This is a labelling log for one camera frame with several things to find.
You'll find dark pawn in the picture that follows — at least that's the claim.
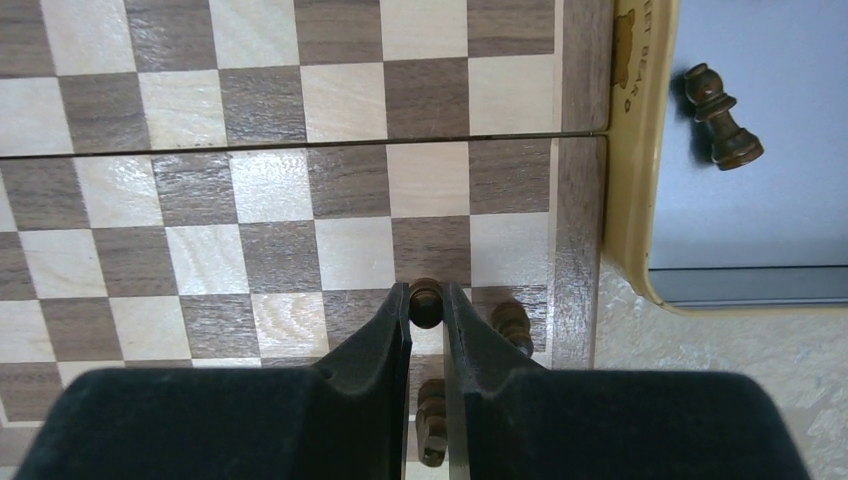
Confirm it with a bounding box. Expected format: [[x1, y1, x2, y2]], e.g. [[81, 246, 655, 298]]
[[490, 302, 534, 357], [684, 63, 764, 171], [409, 277, 443, 330]]

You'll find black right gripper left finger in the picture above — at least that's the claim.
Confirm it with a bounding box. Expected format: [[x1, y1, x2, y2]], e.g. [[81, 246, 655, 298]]
[[315, 282, 412, 479]]

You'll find dark pawn in tray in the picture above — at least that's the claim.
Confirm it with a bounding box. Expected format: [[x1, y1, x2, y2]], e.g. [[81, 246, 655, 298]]
[[684, 63, 764, 171]]

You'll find wooden chess board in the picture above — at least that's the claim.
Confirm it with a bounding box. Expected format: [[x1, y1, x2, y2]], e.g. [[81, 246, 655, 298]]
[[1, 1, 614, 479]]

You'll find gold metal tin tray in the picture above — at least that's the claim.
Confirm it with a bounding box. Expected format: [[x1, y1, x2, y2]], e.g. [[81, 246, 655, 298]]
[[604, 1, 847, 312]]

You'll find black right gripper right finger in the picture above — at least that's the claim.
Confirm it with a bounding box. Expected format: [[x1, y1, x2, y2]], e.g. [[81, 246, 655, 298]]
[[442, 282, 541, 479]]

